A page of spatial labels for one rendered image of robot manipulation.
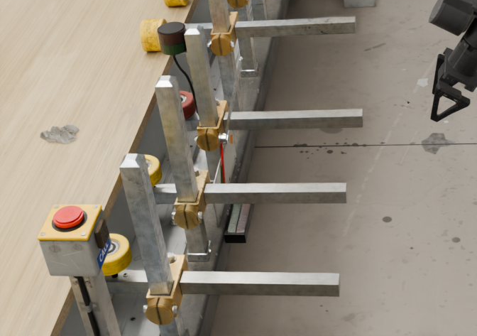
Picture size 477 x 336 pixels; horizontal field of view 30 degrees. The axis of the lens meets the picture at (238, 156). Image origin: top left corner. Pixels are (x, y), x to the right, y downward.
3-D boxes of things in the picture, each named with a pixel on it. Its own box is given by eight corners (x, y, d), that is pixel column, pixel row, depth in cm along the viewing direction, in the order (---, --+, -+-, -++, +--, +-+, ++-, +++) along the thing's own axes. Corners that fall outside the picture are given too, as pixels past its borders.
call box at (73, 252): (113, 246, 124) (101, 203, 120) (99, 281, 118) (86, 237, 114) (66, 246, 125) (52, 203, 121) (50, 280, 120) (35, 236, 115)
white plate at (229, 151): (238, 157, 215) (232, 123, 209) (219, 226, 194) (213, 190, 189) (235, 157, 215) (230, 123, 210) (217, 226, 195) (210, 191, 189)
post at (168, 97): (212, 266, 192) (175, 72, 164) (209, 277, 189) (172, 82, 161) (196, 265, 192) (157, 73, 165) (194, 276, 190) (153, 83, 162)
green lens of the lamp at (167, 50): (191, 40, 190) (189, 31, 189) (185, 55, 185) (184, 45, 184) (164, 42, 191) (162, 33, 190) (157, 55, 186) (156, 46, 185)
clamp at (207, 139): (230, 118, 208) (226, 99, 205) (220, 151, 197) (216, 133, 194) (206, 118, 209) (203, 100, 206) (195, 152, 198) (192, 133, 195)
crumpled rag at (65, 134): (84, 126, 197) (82, 118, 196) (72, 144, 192) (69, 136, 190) (49, 125, 200) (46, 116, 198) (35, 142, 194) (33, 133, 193)
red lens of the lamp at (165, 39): (189, 30, 189) (187, 20, 187) (184, 44, 184) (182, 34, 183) (162, 31, 190) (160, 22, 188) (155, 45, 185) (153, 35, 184)
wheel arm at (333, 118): (363, 122, 199) (363, 106, 196) (363, 131, 196) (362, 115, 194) (174, 126, 207) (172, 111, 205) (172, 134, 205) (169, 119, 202)
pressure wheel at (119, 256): (125, 271, 172) (113, 224, 166) (148, 290, 167) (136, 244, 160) (90, 292, 168) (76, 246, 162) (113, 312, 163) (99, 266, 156)
